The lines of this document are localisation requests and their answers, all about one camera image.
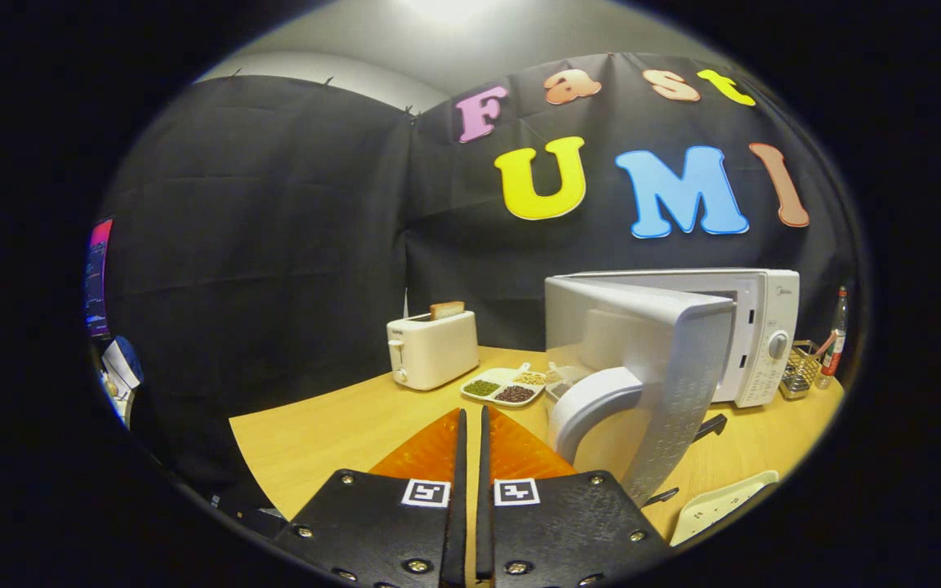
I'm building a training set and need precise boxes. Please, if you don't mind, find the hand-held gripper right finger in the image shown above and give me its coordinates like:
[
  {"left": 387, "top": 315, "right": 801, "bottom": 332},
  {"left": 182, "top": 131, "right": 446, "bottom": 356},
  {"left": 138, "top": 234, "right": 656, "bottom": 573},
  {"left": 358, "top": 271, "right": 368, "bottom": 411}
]
[{"left": 475, "top": 404, "right": 676, "bottom": 588}]

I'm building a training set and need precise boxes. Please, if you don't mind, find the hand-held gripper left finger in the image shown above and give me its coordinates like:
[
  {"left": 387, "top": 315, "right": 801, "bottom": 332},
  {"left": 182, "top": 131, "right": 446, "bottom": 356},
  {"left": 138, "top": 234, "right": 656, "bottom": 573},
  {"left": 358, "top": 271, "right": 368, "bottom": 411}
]
[{"left": 270, "top": 407, "right": 469, "bottom": 588}]

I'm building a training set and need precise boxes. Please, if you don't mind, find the white microwave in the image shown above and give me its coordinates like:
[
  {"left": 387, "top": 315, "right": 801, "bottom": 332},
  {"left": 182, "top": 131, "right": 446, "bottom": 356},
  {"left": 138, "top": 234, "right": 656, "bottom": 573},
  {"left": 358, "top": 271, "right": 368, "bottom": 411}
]
[{"left": 544, "top": 268, "right": 801, "bottom": 509}]

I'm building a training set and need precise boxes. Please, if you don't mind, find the divided white snack dish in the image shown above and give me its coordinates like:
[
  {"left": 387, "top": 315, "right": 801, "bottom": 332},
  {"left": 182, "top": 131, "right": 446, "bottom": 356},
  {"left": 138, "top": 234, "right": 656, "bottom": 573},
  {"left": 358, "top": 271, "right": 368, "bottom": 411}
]
[{"left": 460, "top": 363, "right": 553, "bottom": 408}]

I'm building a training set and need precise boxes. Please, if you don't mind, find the cream white toaster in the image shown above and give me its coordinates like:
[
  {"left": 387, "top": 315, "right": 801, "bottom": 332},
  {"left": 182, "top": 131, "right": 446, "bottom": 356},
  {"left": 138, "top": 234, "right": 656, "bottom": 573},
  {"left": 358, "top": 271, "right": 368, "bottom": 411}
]
[{"left": 386, "top": 310, "right": 480, "bottom": 391}]

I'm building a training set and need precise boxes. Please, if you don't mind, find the white plate with cherry print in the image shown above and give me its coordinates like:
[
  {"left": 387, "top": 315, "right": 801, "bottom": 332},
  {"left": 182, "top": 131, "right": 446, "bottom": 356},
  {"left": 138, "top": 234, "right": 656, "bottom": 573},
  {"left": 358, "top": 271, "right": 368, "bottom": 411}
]
[{"left": 670, "top": 470, "right": 780, "bottom": 546}]

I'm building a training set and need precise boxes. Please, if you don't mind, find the clear bottle with red label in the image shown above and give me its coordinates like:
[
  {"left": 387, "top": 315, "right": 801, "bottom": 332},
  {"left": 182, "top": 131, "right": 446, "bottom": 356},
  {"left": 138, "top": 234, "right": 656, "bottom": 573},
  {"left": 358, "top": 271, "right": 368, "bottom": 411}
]
[{"left": 815, "top": 286, "right": 850, "bottom": 390}]

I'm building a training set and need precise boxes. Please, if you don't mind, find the computer monitor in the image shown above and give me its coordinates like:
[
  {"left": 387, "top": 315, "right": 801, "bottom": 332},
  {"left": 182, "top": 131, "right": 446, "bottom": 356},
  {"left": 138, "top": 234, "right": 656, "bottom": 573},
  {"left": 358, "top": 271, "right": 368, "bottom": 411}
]
[{"left": 83, "top": 218, "right": 114, "bottom": 340}]

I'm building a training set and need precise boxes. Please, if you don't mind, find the metal wire utensil holder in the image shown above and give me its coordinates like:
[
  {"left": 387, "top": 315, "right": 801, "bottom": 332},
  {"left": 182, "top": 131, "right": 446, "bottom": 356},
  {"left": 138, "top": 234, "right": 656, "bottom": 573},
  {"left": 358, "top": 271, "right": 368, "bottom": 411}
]
[{"left": 779, "top": 340, "right": 821, "bottom": 400}]

